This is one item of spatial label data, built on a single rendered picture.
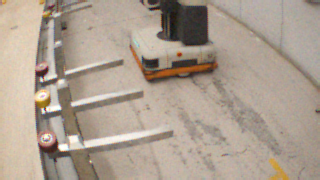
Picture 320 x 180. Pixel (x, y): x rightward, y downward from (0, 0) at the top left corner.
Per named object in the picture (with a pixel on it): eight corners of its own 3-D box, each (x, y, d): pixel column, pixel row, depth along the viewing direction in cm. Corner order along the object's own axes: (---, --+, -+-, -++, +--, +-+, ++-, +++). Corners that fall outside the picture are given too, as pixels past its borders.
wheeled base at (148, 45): (192, 41, 334) (191, 21, 321) (218, 71, 284) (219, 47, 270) (128, 49, 318) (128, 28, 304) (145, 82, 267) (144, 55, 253)
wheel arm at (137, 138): (169, 132, 99) (169, 122, 96) (173, 139, 96) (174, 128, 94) (48, 154, 85) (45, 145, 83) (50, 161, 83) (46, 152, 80)
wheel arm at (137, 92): (140, 94, 119) (140, 84, 117) (144, 99, 117) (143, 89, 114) (43, 116, 106) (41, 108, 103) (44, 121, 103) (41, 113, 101)
